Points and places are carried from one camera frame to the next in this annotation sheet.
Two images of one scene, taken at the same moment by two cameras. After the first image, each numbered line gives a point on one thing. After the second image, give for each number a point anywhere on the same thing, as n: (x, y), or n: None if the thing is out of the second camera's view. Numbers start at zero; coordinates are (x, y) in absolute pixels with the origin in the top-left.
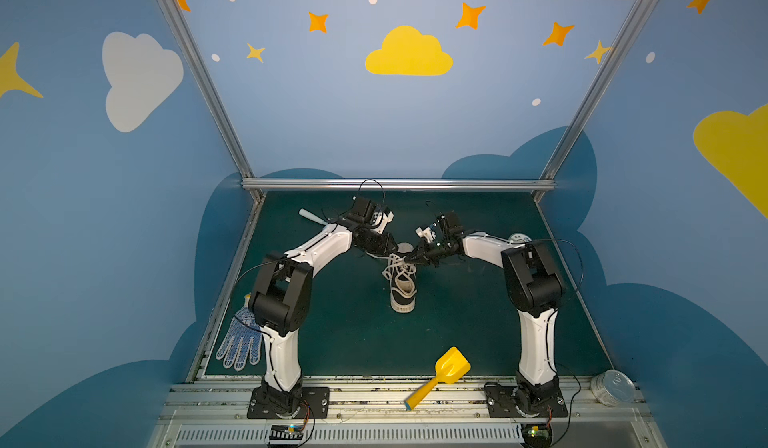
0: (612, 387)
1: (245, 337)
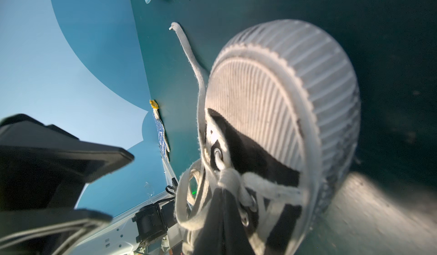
0: None
1: (162, 133)
